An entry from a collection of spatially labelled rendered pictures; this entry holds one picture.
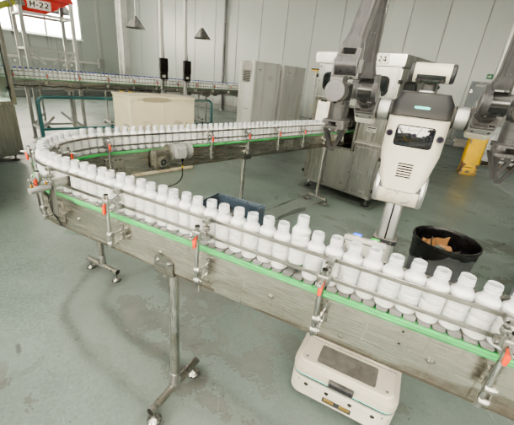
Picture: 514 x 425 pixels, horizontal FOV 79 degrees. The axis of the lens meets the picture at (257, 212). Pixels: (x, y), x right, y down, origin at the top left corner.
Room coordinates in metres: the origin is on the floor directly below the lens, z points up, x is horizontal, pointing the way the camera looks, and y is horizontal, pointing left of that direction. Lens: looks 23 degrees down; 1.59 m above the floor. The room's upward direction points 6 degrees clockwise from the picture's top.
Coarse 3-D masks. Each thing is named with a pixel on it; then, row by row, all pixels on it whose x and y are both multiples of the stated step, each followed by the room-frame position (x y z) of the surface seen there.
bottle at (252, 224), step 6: (252, 216) 0.95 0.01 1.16; (258, 216) 0.97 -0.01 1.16; (246, 222) 0.97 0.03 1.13; (252, 222) 0.95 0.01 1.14; (246, 228) 0.95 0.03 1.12; (252, 228) 0.95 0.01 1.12; (258, 228) 0.95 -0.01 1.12; (246, 234) 0.95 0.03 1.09; (246, 240) 0.95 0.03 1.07; (252, 240) 0.94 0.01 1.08; (246, 246) 0.95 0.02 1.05; (252, 246) 0.94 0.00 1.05; (246, 252) 0.94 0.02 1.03; (252, 258) 0.95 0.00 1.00
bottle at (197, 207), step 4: (196, 196) 1.08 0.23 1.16; (200, 196) 1.09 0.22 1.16; (196, 200) 1.05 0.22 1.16; (200, 200) 1.06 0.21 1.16; (196, 204) 1.05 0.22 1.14; (200, 204) 1.06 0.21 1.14; (192, 208) 1.05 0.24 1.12; (196, 208) 1.05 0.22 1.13; (200, 208) 1.05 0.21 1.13; (204, 208) 1.07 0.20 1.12; (196, 212) 1.04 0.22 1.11; (200, 212) 1.04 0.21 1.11; (192, 216) 1.04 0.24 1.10; (192, 220) 1.04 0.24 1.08; (196, 220) 1.04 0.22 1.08; (200, 220) 1.05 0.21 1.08; (192, 224) 1.04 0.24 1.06; (200, 224) 1.05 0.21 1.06; (192, 228) 1.05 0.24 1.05; (200, 228) 1.05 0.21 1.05
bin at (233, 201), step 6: (216, 198) 1.69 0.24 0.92; (222, 198) 1.70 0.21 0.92; (228, 198) 1.68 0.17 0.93; (234, 198) 1.66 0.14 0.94; (204, 204) 1.58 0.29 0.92; (234, 204) 1.66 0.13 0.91; (240, 204) 1.65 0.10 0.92; (246, 204) 1.63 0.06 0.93; (252, 204) 1.61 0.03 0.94; (258, 204) 1.60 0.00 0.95; (246, 210) 1.63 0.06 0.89; (252, 210) 1.61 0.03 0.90; (258, 210) 1.51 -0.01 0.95; (264, 210) 1.57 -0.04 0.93; (246, 216) 1.63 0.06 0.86; (264, 216) 1.58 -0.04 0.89; (258, 222) 1.52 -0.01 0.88; (198, 288) 1.14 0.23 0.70
